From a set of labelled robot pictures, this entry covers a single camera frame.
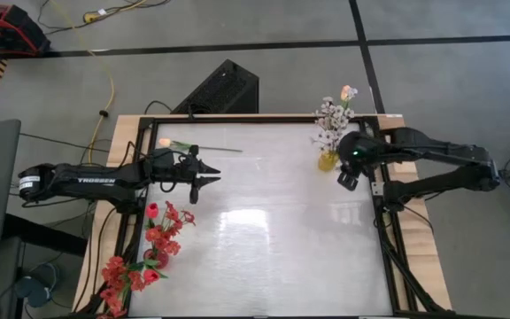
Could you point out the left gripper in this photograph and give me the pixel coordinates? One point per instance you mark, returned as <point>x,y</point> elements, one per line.
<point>186,173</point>

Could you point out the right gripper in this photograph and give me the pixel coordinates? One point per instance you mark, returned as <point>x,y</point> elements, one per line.
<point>357,153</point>

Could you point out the peach artificial tulip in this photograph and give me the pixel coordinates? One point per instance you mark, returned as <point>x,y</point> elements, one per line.
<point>345,93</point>
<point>164,142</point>

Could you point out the long-stemmed red blossom bunch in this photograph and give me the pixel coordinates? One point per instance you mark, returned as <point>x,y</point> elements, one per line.
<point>171,230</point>

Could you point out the large red blossom bunch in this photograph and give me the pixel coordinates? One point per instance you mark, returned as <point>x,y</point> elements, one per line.
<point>115,279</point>

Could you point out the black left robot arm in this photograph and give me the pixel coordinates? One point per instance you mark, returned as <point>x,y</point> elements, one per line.
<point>95,181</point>

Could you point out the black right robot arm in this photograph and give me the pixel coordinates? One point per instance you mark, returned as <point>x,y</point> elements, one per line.
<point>441,155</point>

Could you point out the yellow glass vase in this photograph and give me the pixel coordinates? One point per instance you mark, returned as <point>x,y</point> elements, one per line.
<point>328,161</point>

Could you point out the dark red glass vase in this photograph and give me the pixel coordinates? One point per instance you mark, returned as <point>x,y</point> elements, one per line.
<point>159,259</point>

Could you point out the black speaker box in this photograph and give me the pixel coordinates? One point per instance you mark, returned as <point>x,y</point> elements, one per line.
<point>224,91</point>

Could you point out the black desk support beam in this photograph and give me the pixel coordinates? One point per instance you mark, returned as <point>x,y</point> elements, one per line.
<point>42,232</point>

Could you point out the blue-grey round stool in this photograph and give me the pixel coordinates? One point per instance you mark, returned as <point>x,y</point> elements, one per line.
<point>36,288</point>

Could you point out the red and black case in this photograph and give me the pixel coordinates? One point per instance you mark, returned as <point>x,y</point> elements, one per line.
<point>7,26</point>

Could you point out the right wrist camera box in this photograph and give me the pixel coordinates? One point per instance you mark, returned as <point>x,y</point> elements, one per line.
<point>348,181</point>

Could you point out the black table frame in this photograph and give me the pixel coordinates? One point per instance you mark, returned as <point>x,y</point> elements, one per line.
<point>281,119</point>

